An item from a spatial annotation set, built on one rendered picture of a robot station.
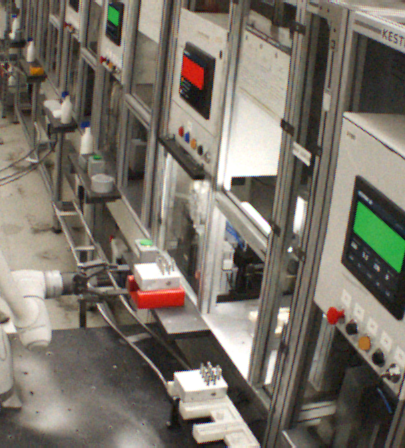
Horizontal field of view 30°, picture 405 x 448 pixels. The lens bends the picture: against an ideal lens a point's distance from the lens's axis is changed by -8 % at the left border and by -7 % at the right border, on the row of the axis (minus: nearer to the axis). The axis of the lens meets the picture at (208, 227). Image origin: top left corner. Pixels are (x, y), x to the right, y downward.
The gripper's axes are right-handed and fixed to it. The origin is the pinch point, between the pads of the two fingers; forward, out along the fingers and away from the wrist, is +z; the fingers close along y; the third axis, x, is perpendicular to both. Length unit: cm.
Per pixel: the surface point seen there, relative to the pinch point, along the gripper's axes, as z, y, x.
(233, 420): 15, -11, -65
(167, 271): 15.4, 2.7, -1.2
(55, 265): 16, -99, 193
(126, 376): -0.1, -30.7, -11.8
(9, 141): 13, -100, 420
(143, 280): 6.4, 2.0, -4.6
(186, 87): 20, 60, 12
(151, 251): 14.1, 3.2, 12.1
